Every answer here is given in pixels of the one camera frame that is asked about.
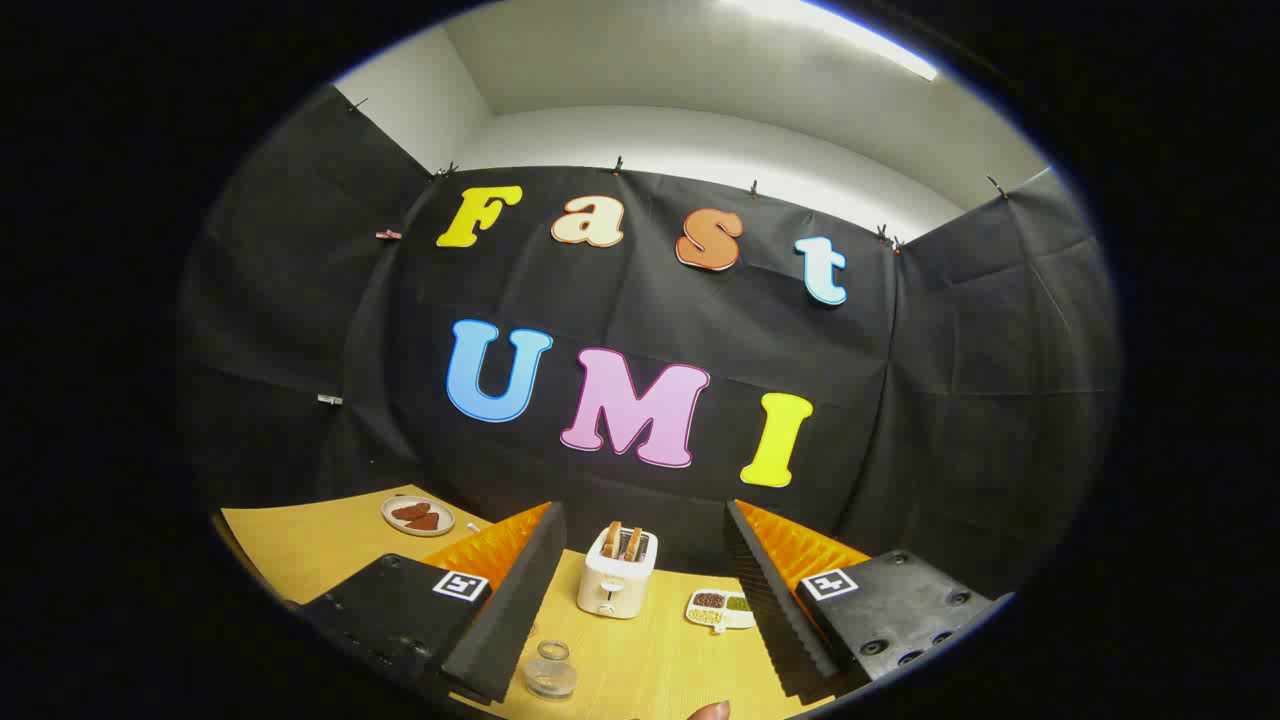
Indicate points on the toast bread slice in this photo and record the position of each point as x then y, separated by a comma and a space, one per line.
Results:
633, 544
611, 540

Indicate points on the wooden table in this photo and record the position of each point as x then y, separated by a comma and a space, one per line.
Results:
300, 545

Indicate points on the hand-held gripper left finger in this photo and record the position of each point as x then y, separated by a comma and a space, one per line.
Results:
505, 620

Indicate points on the white divided grain dish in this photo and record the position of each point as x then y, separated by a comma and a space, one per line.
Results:
720, 612

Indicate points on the white toaster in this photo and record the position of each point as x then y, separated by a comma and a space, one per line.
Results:
612, 590

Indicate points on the red sausage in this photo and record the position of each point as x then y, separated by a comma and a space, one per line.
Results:
424, 522
410, 511

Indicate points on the small white plate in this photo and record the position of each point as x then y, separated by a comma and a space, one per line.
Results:
395, 525

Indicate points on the clear plastic juice bottle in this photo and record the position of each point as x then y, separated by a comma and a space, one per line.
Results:
550, 672

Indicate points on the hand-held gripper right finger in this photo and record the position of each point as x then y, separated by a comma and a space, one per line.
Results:
770, 610

